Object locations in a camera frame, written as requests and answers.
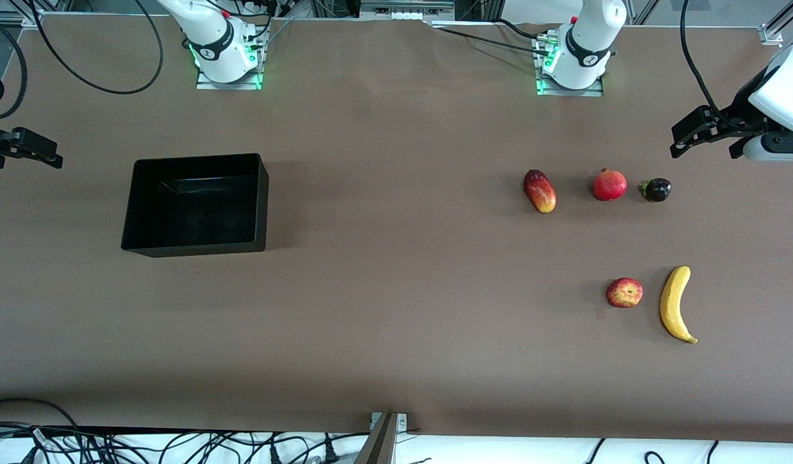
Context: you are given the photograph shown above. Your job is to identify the red apple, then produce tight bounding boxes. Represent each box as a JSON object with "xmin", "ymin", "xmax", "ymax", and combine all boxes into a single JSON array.
[{"xmin": 606, "ymin": 278, "xmax": 644, "ymax": 309}]

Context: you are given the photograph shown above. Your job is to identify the black plastic box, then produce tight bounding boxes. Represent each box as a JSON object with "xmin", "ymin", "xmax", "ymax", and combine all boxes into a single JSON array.
[{"xmin": 120, "ymin": 153, "xmax": 269, "ymax": 258}]

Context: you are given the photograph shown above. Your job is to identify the aluminium corner profile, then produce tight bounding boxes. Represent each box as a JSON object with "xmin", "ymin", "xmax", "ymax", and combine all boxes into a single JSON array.
[
  {"xmin": 0, "ymin": 0, "xmax": 46, "ymax": 30},
  {"xmin": 760, "ymin": 0, "xmax": 793, "ymax": 46}
]

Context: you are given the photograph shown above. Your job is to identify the red yellow mango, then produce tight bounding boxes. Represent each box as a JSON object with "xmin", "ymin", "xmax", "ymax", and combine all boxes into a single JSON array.
[{"xmin": 523, "ymin": 169, "xmax": 557, "ymax": 214}]

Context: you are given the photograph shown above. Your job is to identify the long looping black arm cable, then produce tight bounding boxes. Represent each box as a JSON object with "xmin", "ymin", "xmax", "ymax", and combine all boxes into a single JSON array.
[{"xmin": 28, "ymin": 0, "xmax": 164, "ymax": 95}]

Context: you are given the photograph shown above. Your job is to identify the metal pole bracket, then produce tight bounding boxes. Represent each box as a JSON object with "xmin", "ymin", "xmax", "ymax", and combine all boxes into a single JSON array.
[{"xmin": 369, "ymin": 412, "xmax": 409, "ymax": 432}]

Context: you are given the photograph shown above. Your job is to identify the dark purple eggplant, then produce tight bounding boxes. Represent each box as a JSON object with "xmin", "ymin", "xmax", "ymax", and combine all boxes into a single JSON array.
[{"xmin": 639, "ymin": 178, "xmax": 673, "ymax": 203}]

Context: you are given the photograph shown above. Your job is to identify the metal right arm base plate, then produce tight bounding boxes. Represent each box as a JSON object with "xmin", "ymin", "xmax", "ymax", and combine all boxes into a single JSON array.
[{"xmin": 196, "ymin": 39, "xmax": 263, "ymax": 90}]

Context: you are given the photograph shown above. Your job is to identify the aluminium frame beam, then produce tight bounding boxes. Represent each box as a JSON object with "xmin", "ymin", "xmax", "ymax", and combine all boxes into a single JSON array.
[{"xmin": 359, "ymin": 0, "xmax": 455, "ymax": 15}]

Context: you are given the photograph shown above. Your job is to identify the red pomegranate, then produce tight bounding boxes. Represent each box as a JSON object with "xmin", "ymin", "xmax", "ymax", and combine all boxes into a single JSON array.
[{"xmin": 593, "ymin": 168, "xmax": 628, "ymax": 202}]

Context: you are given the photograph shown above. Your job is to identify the yellow banana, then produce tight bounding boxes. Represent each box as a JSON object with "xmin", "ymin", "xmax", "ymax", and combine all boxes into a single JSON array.
[{"xmin": 659, "ymin": 266, "xmax": 698, "ymax": 345}]

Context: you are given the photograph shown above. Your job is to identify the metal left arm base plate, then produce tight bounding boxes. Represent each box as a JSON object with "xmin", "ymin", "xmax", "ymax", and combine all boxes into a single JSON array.
[{"xmin": 536, "ymin": 37, "xmax": 605, "ymax": 97}]

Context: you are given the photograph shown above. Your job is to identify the black floor cable loop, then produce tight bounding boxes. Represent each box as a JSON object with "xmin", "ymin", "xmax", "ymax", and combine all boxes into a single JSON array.
[{"xmin": 0, "ymin": 398, "xmax": 81, "ymax": 431}]

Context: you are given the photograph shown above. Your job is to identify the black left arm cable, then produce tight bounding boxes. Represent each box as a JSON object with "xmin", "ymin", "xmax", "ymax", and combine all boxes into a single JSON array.
[{"xmin": 680, "ymin": 0, "xmax": 746, "ymax": 133}]

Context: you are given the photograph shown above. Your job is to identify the grey camera mount pole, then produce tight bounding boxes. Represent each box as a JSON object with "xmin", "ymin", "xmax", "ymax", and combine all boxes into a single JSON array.
[{"xmin": 354, "ymin": 412, "xmax": 400, "ymax": 464}]

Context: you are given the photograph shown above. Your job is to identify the black table cable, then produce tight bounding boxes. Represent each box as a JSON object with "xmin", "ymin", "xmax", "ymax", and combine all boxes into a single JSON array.
[
  {"xmin": 443, "ymin": 28, "xmax": 546, "ymax": 55},
  {"xmin": 493, "ymin": 17, "xmax": 544, "ymax": 41}
]

